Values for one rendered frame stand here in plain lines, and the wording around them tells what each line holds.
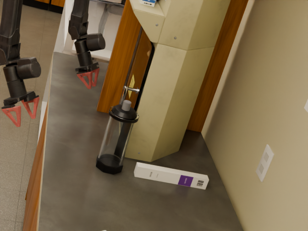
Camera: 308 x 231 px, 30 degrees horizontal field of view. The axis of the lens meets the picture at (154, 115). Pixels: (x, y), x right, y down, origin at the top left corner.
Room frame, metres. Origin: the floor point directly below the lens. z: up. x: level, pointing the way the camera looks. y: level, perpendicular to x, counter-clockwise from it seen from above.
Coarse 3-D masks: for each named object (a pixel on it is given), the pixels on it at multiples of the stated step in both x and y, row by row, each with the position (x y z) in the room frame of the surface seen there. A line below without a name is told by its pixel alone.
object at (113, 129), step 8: (112, 112) 1.82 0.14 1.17; (136, 112) 1.88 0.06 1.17; (112, 120) 1.81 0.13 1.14; (128, 120) 1.80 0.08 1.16; (112, 128) 1.81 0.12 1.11; (120, 128) 1.80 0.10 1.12; (128, 128) 1.82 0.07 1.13; (104, 136) 1.83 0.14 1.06; (112, 136) 1.81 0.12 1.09; (120, 136) 1.81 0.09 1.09; (128, 136) 1.82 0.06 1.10; (104, 144) 1.82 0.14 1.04; (112, 144) 1.80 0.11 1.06; (120, 144) 1.81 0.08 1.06; (104, 152) 1.81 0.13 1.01; (112, 152) 1.80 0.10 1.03; (120, 152) 1.81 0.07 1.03; (104, 160) 1.81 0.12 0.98; (112, 160) 1.80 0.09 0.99; (120, 160) 1.82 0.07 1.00
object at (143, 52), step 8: (144, 32) 2.18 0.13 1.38; (144, 40) 2.13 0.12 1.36; (144, 48) 2.09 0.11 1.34; (152, 48) 1.97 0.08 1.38; (136, 56) 2.20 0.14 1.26; (144, 56) 2.05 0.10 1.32; (136, 64) 2.15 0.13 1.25; (144, 64) 2.01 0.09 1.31; (136, 72) 2.11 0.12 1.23; (144, 72) 1.97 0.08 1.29; (128, 80) 2.22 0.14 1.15; (136, 80) 2.07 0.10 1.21; (144, 80) 1.96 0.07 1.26; (128, 96) 2.12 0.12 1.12; (136, 96) 1.98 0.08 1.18; (136, 104) 1.96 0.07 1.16
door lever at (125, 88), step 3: (123, 87) 1.99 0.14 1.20; (126, 87) 1.99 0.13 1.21; (129, 87) 2.00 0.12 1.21; (123, 90) 1.99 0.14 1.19; (126, 90) 1.99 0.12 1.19; (132, 90) 2.00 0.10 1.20; (135, 90) 2.00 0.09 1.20; (123, 93) 1.99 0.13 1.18; (126, 93) 1.99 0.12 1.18; (123, 96) 1.99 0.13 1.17; (120, 99) 2.00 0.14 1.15; (123, 99) 1.99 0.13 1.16; (120, 102) 1.99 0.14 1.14
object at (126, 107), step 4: (124, 100) 1.85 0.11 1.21; (128, 100) 1.86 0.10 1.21; (120, 104) 1.87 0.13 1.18; (124, 104) 1.84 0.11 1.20; (128, 104) 1.84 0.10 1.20; (112, 108) 1.85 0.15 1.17; (116, 108) 1.83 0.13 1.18; (120, 108) 1.84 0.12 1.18; (124, 108) 1.84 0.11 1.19; (128, 108) 1.84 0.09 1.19; (132, 108) 1.88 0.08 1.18; (116, 112) 1.82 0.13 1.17; (120, 112) 1.81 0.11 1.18; (124, 112) 1.82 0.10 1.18; (128, 112) 1.83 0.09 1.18; (132, 112) 1.84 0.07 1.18; (120, 116) 1.80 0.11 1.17; (124, 116) 1.81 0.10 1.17; (128, 116) 1.81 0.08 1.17; (132, 116) 1.82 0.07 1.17; (136, 116) 1.84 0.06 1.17
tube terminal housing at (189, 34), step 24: (168, 0) 1.99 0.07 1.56; (192, 0) 1.98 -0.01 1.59; (216, 0) 2.06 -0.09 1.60; (168, 24) 1.96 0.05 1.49; (192, 24) 1.98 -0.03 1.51; (216, 24) 2.12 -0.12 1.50; (168, 48) 1.97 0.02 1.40; (192, 48) 2.02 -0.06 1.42; (168, 72) 1.98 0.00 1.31; (192, 72) 2.07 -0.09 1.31; (144, 96) 1.96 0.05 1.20; (168, 96) 1.98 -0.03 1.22; (192, 96) 2.12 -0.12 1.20; (144, 120) 1.97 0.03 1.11; (168, 120) 2.01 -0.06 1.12; (144, 144) 1.97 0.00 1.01; (168, 144) 2.07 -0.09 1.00
